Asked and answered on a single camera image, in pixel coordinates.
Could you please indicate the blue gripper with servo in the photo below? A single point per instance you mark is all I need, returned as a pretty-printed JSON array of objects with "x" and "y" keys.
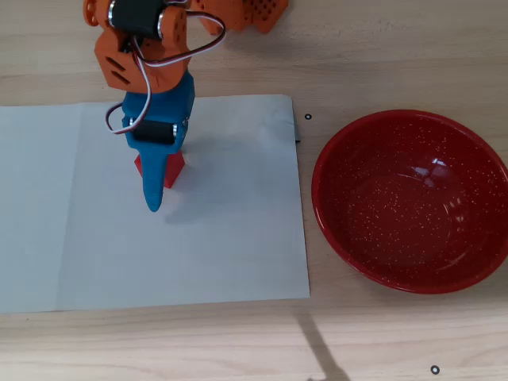
[{"x": 155, "y": 148}]

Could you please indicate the red cube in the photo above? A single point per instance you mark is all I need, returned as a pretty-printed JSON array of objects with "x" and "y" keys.
[{"x": 174, "y": 168}]

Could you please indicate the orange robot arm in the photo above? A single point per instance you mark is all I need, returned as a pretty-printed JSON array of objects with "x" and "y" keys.
[{"x": 119, "y": 75}]

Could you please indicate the red speckled bowl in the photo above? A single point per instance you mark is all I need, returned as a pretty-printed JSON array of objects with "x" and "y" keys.
[{"x": 409, "y": 206}]

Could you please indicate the white paper sheet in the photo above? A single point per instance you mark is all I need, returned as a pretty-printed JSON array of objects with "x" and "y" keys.
[{"x": 198, "y": 238}]

